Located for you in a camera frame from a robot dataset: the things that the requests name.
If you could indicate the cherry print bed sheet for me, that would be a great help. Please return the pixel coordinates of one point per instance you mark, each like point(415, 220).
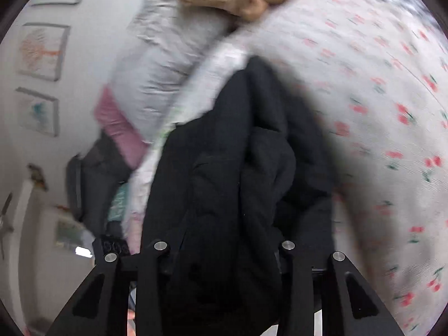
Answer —
point(378, 77)

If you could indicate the pink pillow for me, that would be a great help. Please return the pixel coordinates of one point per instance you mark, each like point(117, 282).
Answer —
point(119, 126)

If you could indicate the small wall ornament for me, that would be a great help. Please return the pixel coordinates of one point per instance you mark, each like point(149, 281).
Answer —
point(37, 176)

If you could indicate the black padded jacket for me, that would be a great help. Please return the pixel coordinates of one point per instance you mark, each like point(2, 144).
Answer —
point(227, 182)

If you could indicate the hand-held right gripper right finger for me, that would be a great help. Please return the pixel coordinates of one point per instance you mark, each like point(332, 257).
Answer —
point(297, 269)

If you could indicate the black perforated object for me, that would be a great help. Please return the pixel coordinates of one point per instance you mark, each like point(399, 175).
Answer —
point(112, 245)

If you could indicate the teal patterned cushion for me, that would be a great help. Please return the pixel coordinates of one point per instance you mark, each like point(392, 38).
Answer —
point(117, 203)

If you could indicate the white pillow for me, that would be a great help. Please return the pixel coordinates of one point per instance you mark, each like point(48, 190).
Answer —
point(164, 70)

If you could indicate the peach plush toy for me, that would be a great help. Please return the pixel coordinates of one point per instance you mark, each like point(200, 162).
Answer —
point(255, 8)

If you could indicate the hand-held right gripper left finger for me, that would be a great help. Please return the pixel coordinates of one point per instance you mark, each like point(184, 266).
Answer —
point(154, 262)

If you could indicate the orange tree wall picture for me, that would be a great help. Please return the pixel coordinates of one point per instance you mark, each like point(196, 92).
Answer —
point(43, 50)

